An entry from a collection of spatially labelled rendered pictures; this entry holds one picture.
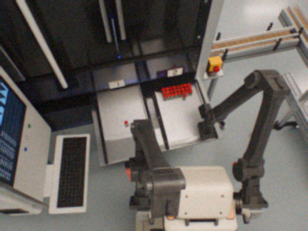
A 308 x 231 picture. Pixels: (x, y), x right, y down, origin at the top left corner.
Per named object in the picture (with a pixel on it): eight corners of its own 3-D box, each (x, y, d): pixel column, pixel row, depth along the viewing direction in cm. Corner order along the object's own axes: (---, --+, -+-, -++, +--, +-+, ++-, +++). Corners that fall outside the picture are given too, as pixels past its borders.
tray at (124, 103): (96, 90, 175) (95, 86, 172) (137, 81, 178) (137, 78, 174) (105, 139, 160) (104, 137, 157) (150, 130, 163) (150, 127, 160)
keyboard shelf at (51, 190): (44, 137, 172) (42, 135, 170) (90, 135, 173) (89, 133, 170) (34, 215, 152) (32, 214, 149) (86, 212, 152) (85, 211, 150)
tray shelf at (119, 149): (89, 93, 176) (88, 91, 174) (196, 71, 183) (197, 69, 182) (100, 166, 155) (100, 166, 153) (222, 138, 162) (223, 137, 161)
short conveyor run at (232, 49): (198, 71, 186) (201, 56, 172) (191, 52, 192) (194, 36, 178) (294, 51, 193) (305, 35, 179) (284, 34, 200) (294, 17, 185)
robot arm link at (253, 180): (247, 191, 111) (259, 189, 113) (249, 166, 110) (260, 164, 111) (234, 182, 120) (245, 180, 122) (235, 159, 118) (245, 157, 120)
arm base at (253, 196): (238, 207, 112) (269, 207, 112) (239, 188, 110) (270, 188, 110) (232, 198, 120) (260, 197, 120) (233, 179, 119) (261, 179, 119)
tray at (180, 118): (154, 93, 174) (154, 90, 171) (195, 85, 176) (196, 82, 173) (168, 144, 159) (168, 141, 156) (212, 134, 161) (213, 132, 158)
